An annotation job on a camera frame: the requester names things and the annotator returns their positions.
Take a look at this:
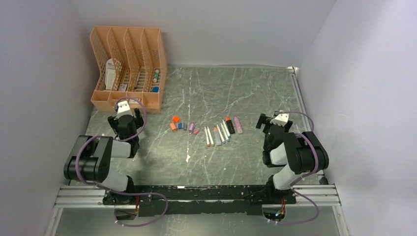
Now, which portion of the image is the peach marker cap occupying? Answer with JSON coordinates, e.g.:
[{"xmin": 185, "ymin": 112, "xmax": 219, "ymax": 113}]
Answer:
[{"xmin": 170, "ymin": 122, "xmax": 178, "ymax": 132}]

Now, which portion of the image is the black orange highlighter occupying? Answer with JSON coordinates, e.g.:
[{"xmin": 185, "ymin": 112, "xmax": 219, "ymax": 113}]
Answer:
[{"xmin": 226, "ymin": 117, "xmax": 235, "ymax": 134}]

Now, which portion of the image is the white pen blue cap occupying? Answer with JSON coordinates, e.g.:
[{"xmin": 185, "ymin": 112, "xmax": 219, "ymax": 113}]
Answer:
[{"xmin": 222, "ymin": 120, "xmax": 231, "ymax": 140}]

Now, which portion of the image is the white pen teal cap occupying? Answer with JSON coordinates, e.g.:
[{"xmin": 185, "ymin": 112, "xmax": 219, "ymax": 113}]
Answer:
[{"xmin": 220, "ymin": 123, "xmax": 230, "ymax": 142}]

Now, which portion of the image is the white marker orange end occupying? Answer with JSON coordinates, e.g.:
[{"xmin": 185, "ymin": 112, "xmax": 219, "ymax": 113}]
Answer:
[{"xmin": 204, "ymin": 126, "xmax": 211, "ymax": 147}]

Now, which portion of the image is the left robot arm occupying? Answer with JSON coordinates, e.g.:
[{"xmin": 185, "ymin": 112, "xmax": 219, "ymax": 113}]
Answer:
[{"xmin": 63, "ymin": 108, "xmax": 145, "ymax": 205}]

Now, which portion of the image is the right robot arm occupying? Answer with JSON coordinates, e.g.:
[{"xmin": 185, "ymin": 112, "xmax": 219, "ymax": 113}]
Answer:
[{"xmin": 256, "ymin": 111, "xmax": 329, "ymax": 204}]

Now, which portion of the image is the small box in tray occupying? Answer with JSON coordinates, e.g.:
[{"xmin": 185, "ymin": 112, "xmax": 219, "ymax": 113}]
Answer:
[{"xmin": 119, "ymin": 84, "xmax": 128, "ymax": 91}]

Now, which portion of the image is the green white tube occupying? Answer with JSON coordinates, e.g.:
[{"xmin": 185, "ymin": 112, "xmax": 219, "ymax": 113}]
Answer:
[{"xmin": 152, "ymin": 69, "xmax": 160, "ymax": 83}]

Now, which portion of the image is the white packet in organizer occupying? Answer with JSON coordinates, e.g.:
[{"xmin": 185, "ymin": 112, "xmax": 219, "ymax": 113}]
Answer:
[{"xmin": 105, "ymin": 59, "xmax": 116, "ymax": 90}]

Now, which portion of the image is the orange file organizer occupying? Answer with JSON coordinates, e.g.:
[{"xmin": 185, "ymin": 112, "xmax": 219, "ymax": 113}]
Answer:
[{"xmin": 90, "ymin": 26, "xmax": 168, "ymax": 113}]

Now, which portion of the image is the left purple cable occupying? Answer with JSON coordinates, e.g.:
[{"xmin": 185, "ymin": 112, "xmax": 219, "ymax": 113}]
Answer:
[{"xmin": 75, "ymin": 96, "xmax": 148, "ymax": 188}]

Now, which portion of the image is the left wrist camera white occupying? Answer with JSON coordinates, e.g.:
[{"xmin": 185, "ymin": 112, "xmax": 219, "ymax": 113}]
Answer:
[{"xmin": 116, "ymin": 100, "xmax": 133, "ymax": 118}]

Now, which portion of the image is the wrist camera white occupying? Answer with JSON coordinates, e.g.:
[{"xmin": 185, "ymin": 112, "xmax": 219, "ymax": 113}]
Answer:
[
  {"xmin": 116, "ymin": 100, "xmax": 133, "ymax": 118},
  {"xmin": 270, "ymin": 111, "xmax": 293, "ymax": 127}
]

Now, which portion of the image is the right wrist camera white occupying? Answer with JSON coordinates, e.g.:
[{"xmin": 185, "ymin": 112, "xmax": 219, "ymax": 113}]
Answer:
[{"xmin": 270, "ymin": 111, "xmax": 293, "ymax": 127}]

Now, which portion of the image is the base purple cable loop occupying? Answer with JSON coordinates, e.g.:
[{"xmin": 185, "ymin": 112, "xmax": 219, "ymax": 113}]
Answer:
[{"xmin": 114, "ymin": 192, "xmax": 169, "ymax": 228}]

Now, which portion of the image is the black base frame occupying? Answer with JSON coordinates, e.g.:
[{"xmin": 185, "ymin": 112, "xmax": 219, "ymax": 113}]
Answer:
[{"xmin": 102, "ymin": 185, "xmax": 297, "ymax": 216}]

